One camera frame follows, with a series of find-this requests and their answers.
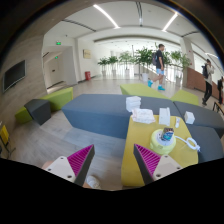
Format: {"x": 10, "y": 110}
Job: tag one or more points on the white tissue box stack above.
{"x": 133, "y": 102}

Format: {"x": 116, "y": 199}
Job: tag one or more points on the green bench centre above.
{"x": 139, "y": 89}

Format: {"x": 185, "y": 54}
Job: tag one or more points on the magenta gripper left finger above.
{"x": 73, "y": 168}

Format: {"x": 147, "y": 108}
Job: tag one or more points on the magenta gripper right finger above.
{"x": 154, "y": 166}

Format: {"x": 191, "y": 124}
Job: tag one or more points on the green bench left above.
{"x": 57, "y": 100}

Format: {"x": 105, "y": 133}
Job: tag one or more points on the blue patterned charger plug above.
{"x": 167, "y": 134}

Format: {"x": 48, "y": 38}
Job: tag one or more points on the person with backpack right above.
{"x": 207, "y": 72}

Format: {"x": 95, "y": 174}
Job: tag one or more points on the small white bottle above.
{"x": 177, "y": 122}

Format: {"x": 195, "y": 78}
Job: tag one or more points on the white upright box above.
{"x": 164, "y": 116}

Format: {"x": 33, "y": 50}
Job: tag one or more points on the green bench right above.
{"x": 185, "y": 97}

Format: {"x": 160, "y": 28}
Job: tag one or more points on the walking person black shirt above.
{"x": 158, "y": 61}

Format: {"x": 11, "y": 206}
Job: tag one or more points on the yellow sign stand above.
{"x": 5, "y": 142}

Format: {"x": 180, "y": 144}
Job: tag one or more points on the red trash bin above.
{"x": 87, "y": 75}

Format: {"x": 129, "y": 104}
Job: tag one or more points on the grey bench block right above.
{"x": 207, "y": 129}

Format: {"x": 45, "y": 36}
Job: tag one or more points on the potted green plant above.
{"x": 143, "y": 57}

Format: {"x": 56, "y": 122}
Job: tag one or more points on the wall mounted black television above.
{"x": 14, "y": 75}

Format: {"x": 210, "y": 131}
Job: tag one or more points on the yellow round power strip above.
{"x": 160, "y": 146}

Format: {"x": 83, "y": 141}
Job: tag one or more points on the large grey bench block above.
{"x": 104, "y": 114}

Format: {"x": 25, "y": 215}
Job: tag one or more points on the dark grey cube stool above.
{"x": 39, "y": 109}

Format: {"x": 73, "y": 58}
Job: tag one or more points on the small white cube adapter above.
{"x": 189, "y": 117}

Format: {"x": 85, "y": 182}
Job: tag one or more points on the white crumpled plastic bag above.
{"x": 143, "y": 116}

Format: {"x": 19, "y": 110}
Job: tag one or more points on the green bench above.
{"x": 185, "y": 97}
{"x": 139, "y": 89}
{"x": 57, "y": 100}

